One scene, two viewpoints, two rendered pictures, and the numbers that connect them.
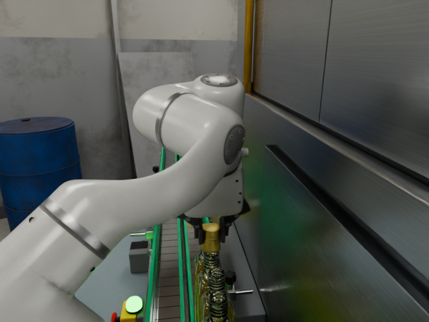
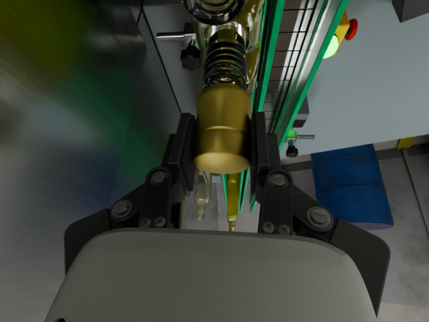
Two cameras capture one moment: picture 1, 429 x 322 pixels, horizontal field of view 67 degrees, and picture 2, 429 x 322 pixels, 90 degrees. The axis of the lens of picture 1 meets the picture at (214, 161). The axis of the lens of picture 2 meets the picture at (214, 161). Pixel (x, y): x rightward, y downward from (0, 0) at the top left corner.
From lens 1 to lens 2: 0.48 m
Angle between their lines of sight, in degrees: 4
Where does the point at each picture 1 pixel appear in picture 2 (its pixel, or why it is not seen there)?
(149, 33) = not seen: hidden behind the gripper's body
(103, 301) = (348, 61)
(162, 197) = not seen: outside the picture
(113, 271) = (323, 98)
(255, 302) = (159, 29)
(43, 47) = not seen: hidden behind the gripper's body
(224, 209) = (149, 280)
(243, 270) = (179, 82)
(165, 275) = (278, 82)
